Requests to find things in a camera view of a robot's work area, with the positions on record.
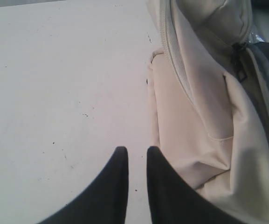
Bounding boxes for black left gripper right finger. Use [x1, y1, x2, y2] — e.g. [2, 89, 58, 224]
[146, 146, 223, 224]

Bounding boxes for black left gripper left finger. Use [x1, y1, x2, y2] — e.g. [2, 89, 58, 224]
[41, 147, 129, 224]

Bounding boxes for cream fabric duffel bag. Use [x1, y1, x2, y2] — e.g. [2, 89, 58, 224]
[147, 0, 269, 224]

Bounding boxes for clear plastic bag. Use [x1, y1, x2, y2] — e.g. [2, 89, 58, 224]
[248, 30, 266, 44]

